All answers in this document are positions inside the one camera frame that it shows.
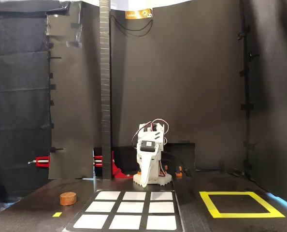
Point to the small yellow tape marker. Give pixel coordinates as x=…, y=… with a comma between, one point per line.
x=57, y=214

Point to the gold label sticker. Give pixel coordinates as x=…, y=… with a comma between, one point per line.
x=137, y=14

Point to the black segmented vertical post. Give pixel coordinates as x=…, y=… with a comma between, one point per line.
x=105, y=96

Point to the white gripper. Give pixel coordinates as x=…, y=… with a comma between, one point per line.
x=147, y=156

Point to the white overhead sheet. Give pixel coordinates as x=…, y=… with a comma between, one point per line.
x=138, y=4

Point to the brown wooden disc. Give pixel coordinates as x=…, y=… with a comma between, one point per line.
x=68, y=198

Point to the black paper sheet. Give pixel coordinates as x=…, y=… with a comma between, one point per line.
x=71, y=108

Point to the black vertical pole with clips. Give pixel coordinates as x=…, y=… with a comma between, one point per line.
x=247, y=96

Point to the red corner bracket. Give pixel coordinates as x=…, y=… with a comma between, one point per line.
x=115, y=170

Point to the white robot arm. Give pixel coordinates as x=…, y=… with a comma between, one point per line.
x=144, y=127

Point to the red clamp with metal screw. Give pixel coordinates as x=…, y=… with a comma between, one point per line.
x=42, y=161

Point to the yellow tape square outline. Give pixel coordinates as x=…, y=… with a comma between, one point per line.
x=242, y=215

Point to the white grid sheet black lines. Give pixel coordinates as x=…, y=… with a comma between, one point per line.
x=130, y=207

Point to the white perforated robot base mount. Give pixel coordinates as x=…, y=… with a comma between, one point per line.
x=161, y=180

